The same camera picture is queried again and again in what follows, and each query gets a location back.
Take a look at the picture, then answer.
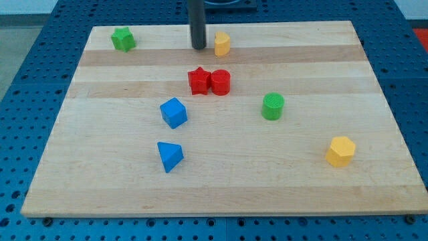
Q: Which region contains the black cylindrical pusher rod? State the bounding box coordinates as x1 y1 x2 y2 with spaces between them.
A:
187 0 206 50

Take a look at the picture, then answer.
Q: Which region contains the yellow heart block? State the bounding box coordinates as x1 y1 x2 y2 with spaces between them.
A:
214 31 231 57

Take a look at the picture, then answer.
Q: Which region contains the red star block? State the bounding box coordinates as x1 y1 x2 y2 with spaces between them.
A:
187 67 211 95

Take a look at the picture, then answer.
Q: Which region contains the red cylinder block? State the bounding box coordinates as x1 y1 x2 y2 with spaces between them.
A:
211 70 231 96

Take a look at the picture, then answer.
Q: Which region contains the green star block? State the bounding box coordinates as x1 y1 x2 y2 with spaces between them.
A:
111 27 136 52

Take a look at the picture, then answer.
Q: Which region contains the blue cube block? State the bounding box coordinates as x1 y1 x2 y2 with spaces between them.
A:
160 97 188 129

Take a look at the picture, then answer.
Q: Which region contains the green cylinder block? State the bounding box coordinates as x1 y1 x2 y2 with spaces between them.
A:
261 92 285 121

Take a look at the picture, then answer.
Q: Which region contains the light wooden board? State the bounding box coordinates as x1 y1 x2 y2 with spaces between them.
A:
21 21 427 218

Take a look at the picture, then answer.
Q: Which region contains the blue triangular prism block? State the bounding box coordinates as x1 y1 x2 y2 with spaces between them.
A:
157 142 184 173

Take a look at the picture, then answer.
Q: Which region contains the blue perforated table plate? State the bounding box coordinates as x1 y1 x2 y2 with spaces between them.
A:
1 0 427 240

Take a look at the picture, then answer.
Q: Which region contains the yellow hexagon block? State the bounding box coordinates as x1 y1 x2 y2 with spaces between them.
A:
325 136 356 167

